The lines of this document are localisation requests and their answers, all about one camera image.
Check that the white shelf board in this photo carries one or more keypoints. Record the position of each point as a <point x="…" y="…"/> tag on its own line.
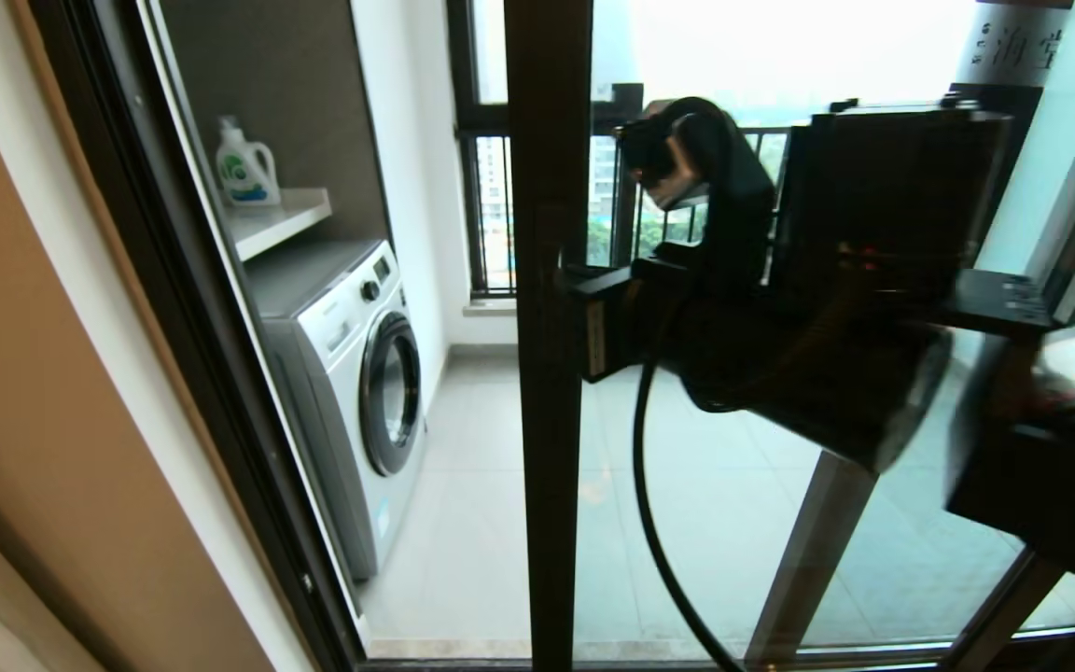
<point x="281" y="219"/>

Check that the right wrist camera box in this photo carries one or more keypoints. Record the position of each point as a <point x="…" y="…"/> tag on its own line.
<point x="696" y="177"/>

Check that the white front-load washing machine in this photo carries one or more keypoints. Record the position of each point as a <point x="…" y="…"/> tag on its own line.
<point x="342" y="392"/>

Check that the grey high-rise building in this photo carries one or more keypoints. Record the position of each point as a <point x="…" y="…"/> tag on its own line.
<point x="491" y="177"/>

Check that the stone window sill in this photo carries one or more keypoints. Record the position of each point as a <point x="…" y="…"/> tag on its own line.
<point x="491" y="306"/>

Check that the fixed dark framed glass panel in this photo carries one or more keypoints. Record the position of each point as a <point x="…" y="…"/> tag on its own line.
<point x="817" y="560"/>

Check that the dark window frame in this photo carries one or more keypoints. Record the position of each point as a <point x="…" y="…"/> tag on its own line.
<point x="477" y="114"/>

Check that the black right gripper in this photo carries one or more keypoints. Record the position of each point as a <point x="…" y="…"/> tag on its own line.
<point x="761" y="364"/>

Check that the long black balcony railing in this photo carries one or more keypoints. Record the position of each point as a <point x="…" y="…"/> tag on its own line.
<point x="491" y="215"/>

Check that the white detergent bottle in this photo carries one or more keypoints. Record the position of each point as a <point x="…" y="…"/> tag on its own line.
<point x="246" y="173"/>

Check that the dark framed sliding glass door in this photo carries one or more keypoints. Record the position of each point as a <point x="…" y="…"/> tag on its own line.
<point x="547" y="467"/>

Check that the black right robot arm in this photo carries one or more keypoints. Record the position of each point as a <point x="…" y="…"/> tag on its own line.
<point x="1013" y="420"/>

